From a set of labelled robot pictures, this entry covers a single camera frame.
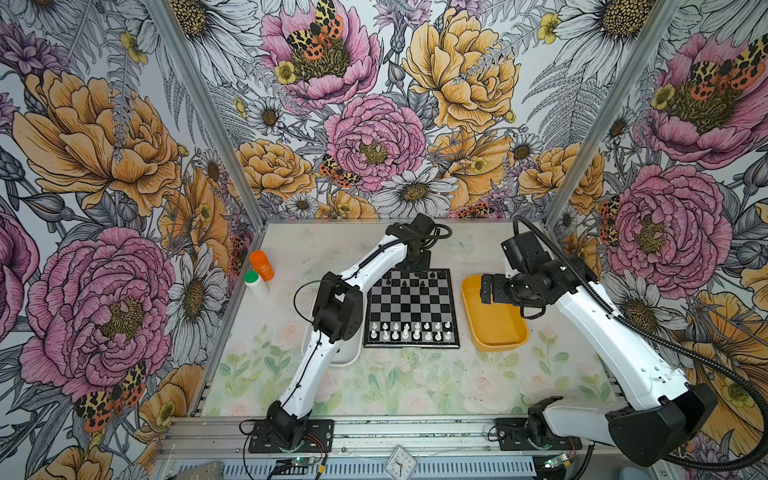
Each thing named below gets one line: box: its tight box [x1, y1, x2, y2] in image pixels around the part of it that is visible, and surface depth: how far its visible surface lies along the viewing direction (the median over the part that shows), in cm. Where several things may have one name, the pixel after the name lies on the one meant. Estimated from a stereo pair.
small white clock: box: [385, 445, 418, 480], surface depth 70 cm
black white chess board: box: [364, 268, 460, 349], surface depth 96 cm
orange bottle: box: [250, 250, 275, 282], surface depth 102 cm
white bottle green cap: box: [244, 270, 269, 297], surface depth 97 cm
